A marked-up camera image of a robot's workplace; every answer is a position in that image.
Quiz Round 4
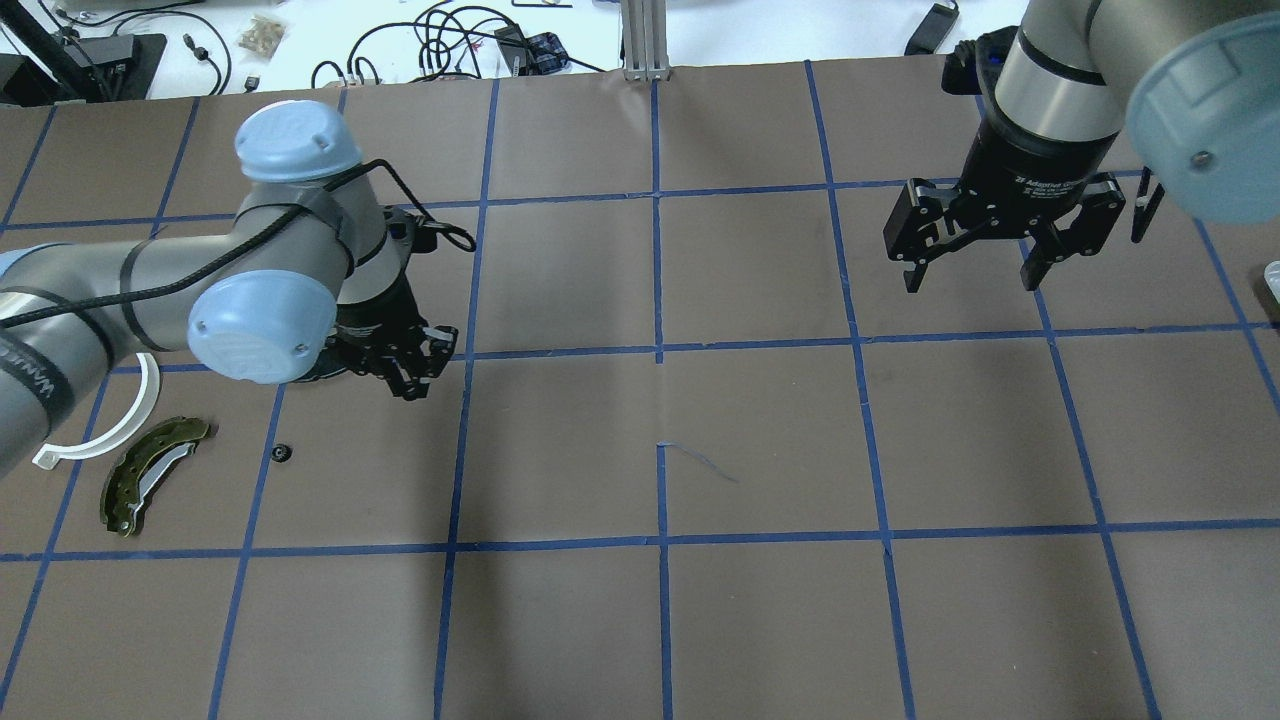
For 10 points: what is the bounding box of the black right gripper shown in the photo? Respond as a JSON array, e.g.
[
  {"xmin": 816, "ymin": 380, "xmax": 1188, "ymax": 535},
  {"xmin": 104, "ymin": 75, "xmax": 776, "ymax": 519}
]
[{"xmin": 883, "ymin": 110, "xmax": 1126, "ymax": 293}]

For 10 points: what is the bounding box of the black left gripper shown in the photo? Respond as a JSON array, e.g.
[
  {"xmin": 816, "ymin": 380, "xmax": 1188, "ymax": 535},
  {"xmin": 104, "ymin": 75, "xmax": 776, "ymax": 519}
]
[{"xmin": 320, "ymin": 275, "xmax": 460, "ymax": 401}]

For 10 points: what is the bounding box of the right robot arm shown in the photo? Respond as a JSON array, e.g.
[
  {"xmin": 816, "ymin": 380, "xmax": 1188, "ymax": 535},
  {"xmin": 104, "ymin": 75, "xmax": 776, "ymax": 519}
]
[{"xmin": 883, "ymin": 1, "xmax": 1279, "ymax": 293}]

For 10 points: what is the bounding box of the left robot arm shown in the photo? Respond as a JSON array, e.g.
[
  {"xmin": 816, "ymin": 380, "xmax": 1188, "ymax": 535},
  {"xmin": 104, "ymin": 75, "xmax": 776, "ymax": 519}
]
[{"xmin": 1, "ymin": 100, "xmax": 476, "ymax": 471}]

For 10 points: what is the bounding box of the black power adapter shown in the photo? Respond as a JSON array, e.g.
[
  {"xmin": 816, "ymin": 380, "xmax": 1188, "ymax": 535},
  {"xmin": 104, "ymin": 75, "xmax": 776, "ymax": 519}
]
[{"xmin": 902, "ymin": 1, "xmax": 960, "ymax": 56}]

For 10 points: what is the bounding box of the olive green brake shoe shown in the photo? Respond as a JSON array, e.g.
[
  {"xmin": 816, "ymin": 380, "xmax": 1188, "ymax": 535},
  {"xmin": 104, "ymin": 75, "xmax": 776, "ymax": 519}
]
[{"xmin": 99, "ymin": 416, "xmax": 214, "ymax": 537}]

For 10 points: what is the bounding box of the bag of small parts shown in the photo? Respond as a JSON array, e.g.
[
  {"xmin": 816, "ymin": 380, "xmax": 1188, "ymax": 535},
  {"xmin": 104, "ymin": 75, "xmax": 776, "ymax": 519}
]
[{"xmin": 236, "ymin": 14, "xmax": 287, "ymax": 60}]

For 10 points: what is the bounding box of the black monitor stand base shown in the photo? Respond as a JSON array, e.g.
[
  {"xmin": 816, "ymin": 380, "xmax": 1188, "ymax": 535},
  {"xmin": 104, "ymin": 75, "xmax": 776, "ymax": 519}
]
[{"xmin": 1, "ymin": 35, "xmax": 169, "ymax": 108}]

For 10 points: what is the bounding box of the black cable bundle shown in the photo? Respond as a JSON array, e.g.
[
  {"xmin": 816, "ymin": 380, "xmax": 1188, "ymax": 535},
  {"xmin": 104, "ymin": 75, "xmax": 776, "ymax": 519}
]
[{"xmin": 310, "ymin": 0, "xmax": 605, "ymax": 91}]

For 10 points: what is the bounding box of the white curved plastic bracket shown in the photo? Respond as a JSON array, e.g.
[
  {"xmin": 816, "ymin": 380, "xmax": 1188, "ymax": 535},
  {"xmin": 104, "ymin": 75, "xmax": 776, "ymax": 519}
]
[{"xmin": 32, "ymin": 352, "xmax": 161, "ymax": 471}]

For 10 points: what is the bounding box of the aluminium frame post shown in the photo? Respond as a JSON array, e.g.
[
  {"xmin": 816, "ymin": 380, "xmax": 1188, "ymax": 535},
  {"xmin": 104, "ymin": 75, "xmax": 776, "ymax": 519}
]
[{"xmin": 620, "ymin": 0, "xmax": 671, "ymax": 82}]

